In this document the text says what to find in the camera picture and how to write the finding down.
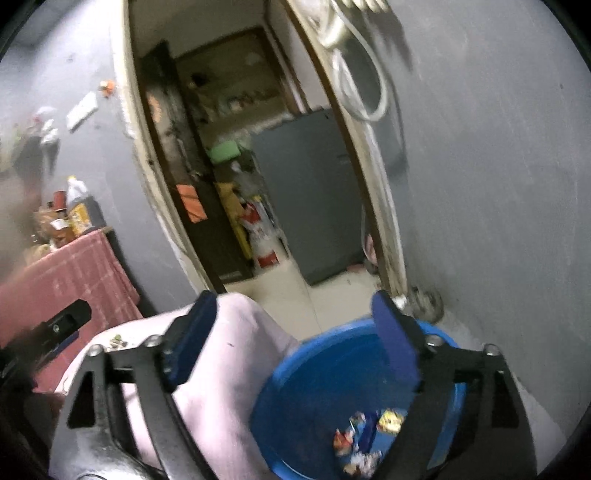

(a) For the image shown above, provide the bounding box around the wooden door frame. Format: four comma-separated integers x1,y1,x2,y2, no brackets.
110,0,410,298

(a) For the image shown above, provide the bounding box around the green box on shelf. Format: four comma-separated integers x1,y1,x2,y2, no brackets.
207,140,242,165

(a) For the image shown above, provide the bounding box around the red white bag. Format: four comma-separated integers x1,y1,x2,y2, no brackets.
239,196,288,272

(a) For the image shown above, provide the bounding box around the red white snack packet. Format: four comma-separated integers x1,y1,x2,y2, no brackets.
332,428,356,458

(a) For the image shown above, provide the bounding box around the blue plastic basin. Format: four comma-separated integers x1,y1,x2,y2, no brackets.
250,317,468,480

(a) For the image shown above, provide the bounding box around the blue snack wrapper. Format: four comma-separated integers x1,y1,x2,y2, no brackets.
356,412,380,454

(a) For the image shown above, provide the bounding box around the red cup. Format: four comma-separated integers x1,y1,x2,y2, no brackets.
52,190,67,212

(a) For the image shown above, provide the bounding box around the orange wall hook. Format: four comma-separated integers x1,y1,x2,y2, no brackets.
99,80,116,98

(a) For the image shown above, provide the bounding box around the pink table cloth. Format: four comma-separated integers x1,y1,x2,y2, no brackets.
54,293,300,479

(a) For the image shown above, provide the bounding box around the large soy sauce jug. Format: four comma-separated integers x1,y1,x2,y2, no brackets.
66,176,106,237

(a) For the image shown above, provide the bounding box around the white hose loop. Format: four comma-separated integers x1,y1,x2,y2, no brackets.
330,0,390,123

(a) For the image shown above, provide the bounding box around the red checked counter cloth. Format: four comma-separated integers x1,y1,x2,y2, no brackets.
1,231,142,392

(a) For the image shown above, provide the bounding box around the white wall switch panel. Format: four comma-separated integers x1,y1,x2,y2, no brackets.
66,92,98,133

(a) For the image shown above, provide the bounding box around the brown peel piece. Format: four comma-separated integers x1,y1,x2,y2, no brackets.
109,335,127,350

